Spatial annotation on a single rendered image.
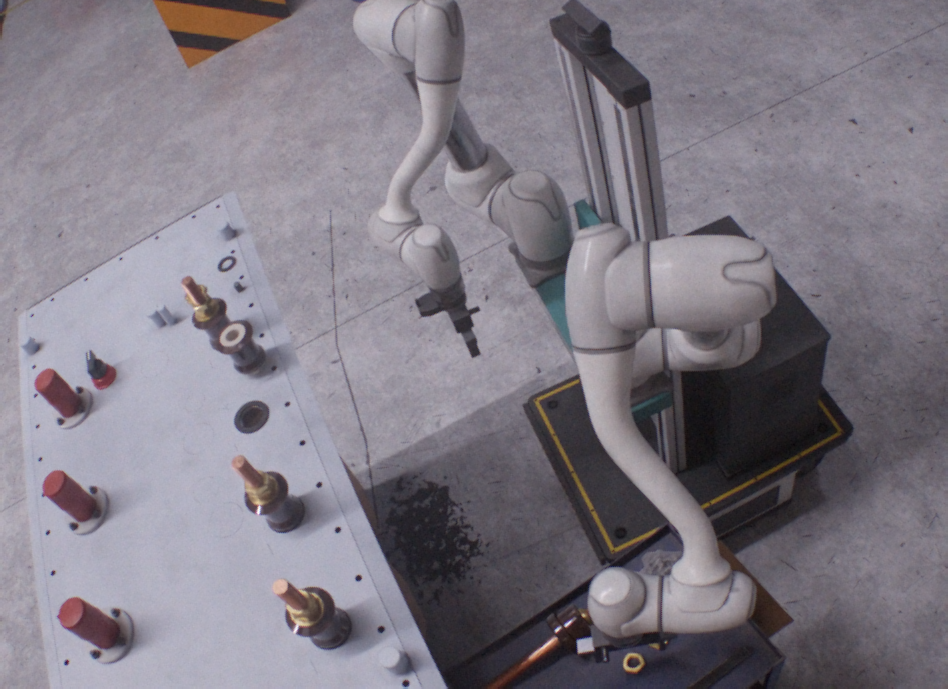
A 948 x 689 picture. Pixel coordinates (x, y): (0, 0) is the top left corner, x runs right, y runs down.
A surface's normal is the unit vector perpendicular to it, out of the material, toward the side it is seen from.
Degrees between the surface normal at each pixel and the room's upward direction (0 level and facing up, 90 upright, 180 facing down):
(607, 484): 0
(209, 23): 90
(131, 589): 0
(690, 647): 0
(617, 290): 49
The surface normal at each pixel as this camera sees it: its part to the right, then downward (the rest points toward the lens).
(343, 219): -0.24, -0.62
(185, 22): 0.41, 0.63
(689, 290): -0.24, 0.20
